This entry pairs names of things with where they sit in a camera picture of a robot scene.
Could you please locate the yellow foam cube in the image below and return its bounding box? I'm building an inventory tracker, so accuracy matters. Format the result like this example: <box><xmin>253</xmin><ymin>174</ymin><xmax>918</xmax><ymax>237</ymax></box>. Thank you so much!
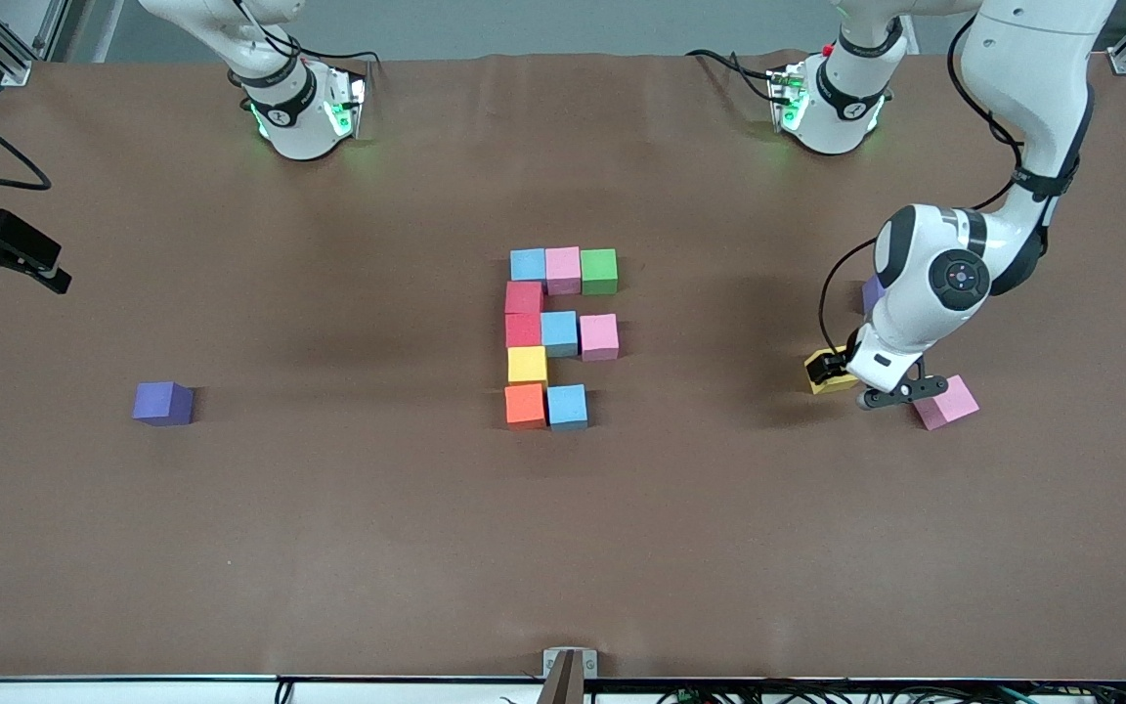
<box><xmin>507</xmin><ymin>345</ymin><xmax>549</xmax><ymax>388</ymax></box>
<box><xmin>804</xmin><ymin>348</ymin><xmax>862</xmax><ymax>396</ymax></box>

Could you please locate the pink foam cube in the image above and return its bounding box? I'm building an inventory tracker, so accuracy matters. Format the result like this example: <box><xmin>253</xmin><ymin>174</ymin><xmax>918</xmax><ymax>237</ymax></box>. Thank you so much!
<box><xmin>579</xmin><ymin>313</ymin><xmax>620</xmax><ymax>363</ymax></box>
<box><xmin>915</xmin><ymin>374</ymin><xmax>980</xmax><ymax>432</ymax></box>
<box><xmin>544</xmin><ymin>246</ymin><xmax>584</xmax><ymax>296</ymax></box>

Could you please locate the green foam cube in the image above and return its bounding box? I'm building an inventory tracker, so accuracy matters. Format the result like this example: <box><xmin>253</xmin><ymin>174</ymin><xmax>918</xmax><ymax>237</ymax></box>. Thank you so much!
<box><xmin>580</xmin><ymin>248</ymin><xmax>619</xmax><ymax>297</ymax></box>

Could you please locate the orange foam cube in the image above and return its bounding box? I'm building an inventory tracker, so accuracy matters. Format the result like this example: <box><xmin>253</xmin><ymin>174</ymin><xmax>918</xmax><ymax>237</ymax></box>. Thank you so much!
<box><xmin>504</xmin><ymin>383</ymin><xmax>547</xmax><ymax>430</ymax></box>

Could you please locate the right arm base connector plate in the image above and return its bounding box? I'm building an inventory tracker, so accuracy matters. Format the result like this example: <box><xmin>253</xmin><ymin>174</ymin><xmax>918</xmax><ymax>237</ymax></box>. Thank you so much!
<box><xmin>324</xmin><ymin>66</ymin><xmax>368</xmax><ymax>140</ymax></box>

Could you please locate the left arm base connector plate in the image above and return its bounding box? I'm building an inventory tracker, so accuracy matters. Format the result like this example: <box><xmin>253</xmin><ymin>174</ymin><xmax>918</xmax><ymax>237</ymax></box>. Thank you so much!
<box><xmin>766</xmin><ymin>64</ymin><xmax>810</xmax><ymax>133</ymax></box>

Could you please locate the brown table mat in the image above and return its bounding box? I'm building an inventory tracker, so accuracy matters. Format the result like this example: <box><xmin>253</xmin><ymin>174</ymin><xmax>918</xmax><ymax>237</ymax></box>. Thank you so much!
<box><xmin>0</xmin><ymin>49</ymin><xmax>1126</xmax><ymax>681</ymax></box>

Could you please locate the black cable bundle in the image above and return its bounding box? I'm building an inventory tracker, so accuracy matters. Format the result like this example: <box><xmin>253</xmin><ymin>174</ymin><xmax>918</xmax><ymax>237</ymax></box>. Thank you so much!
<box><xmin>499</xmin><ymin>671</ymin><xmax>1126</xmax><ymax>704</ymax></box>

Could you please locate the black left base cable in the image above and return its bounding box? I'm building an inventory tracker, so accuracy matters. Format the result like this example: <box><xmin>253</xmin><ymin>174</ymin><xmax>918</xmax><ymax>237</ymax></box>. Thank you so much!
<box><xmin>685</xmin><ymin>47</ymin><xmax>779</xmax><ymax>107</ymax></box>

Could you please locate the black base cable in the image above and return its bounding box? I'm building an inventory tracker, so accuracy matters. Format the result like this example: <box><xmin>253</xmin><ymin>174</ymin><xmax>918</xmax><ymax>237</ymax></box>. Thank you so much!
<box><xmin>685</xmin><ymin>47</ymin><xmax>779</xmax><ymax>107</ymax></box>
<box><xmin>231</xmin><ymin>0</ymin><xmax>383</xmax><ymax>74</ymax></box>

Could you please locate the black right base cable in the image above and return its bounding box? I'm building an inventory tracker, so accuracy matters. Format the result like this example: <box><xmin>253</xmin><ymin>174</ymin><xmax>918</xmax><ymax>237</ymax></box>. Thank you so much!
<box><xmin>231</xmin><ymin>0</ymin><xmax>383</xmax><ymax>74</ymax></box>

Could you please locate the white table edge rail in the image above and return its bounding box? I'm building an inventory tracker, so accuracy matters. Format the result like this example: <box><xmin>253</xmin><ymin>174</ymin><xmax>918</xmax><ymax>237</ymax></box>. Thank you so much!
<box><xmin>0</xmin><ymin>678</ymin><xmax>1126</xmax><ymax>704</ymax></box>

